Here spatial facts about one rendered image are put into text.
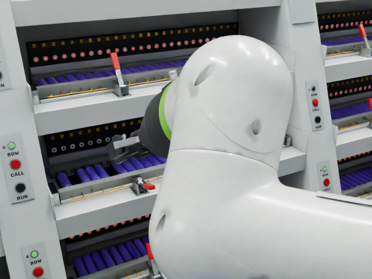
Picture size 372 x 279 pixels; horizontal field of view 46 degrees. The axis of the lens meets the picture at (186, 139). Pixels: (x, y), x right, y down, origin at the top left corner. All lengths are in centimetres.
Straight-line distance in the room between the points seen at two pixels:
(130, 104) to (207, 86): 52
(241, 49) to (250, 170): 10
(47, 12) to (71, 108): 18
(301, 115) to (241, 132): 74
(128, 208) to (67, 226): 12
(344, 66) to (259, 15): 25
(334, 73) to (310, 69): 8
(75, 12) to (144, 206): 41
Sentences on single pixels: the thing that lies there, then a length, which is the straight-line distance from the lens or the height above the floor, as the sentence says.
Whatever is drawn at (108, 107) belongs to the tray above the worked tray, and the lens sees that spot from 87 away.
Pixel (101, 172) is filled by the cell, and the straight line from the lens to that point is 96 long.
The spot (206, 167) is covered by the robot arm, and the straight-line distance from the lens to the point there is 35.
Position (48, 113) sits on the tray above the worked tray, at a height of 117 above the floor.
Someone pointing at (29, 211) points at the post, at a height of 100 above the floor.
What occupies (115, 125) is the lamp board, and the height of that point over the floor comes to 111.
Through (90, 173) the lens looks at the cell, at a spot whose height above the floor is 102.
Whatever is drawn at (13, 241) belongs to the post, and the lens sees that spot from 85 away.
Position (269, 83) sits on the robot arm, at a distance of 37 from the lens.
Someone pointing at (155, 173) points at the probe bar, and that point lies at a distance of 95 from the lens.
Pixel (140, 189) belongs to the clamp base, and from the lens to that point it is 92.
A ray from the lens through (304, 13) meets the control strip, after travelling 112.
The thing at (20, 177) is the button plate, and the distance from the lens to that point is 83.
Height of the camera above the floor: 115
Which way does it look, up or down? 5 degrees down
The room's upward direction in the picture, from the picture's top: 10 degrees counter-clockwise
